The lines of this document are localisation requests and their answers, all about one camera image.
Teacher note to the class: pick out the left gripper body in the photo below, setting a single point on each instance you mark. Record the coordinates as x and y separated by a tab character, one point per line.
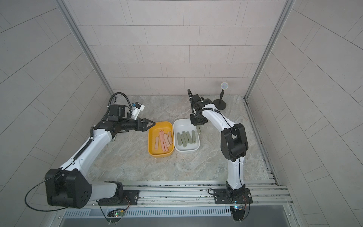
130	125

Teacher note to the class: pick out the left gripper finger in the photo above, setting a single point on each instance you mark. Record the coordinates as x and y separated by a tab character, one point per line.
146	121
147	126

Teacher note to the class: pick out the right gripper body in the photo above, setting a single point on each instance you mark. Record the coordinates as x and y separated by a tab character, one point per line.
197	119

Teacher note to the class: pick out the long pink ceramic knife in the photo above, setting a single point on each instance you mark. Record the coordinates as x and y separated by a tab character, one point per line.
161	136

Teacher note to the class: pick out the pink fruit knife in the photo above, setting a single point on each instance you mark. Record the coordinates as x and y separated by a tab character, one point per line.
156	143

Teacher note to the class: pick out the white plastic storage box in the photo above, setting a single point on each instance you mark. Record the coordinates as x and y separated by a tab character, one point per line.
185	125

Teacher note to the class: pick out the yellow plastic storage box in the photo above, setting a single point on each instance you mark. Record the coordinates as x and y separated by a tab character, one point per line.
153	133

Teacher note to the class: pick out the green knife front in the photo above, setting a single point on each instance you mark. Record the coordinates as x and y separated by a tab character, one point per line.
179	139

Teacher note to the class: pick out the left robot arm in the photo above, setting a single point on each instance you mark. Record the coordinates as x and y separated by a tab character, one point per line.
67	186

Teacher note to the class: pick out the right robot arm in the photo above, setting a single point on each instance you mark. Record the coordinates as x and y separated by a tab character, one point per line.
234	143

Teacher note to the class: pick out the black stand with round disc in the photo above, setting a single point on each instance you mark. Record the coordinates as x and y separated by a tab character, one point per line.
220	104

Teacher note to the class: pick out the left circuit board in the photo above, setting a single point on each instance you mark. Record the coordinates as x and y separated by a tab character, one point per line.
119	213

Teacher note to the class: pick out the circuit board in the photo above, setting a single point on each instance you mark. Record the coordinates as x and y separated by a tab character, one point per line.
119	213
238	212

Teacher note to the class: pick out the right circuit board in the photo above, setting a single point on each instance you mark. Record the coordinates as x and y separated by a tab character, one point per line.
238	212

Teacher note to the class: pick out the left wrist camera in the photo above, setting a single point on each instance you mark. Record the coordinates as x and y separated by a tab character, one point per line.
136	109

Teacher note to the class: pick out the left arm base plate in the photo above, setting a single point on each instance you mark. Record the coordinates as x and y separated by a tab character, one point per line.
128	197

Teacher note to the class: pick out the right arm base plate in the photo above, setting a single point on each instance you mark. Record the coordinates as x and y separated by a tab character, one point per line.
230	196

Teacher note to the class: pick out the aluminium mounting rail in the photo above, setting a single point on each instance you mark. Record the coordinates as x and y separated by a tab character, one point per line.
199	193

